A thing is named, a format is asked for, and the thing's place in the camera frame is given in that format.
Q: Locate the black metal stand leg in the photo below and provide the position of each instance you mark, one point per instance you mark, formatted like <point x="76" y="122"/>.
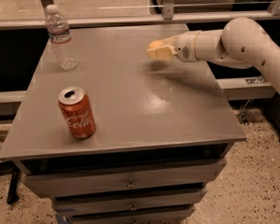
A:
<point x="12" y="195"/>

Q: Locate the clear plastic water bottle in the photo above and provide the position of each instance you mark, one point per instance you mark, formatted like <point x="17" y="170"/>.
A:
<point x="60" y="38"/>

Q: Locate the red Coca-Cola can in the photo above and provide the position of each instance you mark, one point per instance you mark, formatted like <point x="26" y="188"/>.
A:
<point x="76" y="109"/>

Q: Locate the grey metal railing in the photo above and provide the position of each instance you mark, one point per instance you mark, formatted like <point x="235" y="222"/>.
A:
<point x="16" y="14"/>

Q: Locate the grey drawer cabinet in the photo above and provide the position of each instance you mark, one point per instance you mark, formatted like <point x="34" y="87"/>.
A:
<point x="162" y="131"/>

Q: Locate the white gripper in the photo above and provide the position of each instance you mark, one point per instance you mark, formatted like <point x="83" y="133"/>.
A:
<point x="185" y="48"/>

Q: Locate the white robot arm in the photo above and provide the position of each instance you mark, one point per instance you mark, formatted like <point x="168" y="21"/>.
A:
<point x="242" y="43"/>

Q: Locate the orange fruit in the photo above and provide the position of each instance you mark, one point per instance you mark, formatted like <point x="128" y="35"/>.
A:
<point x="155" y="44"/>

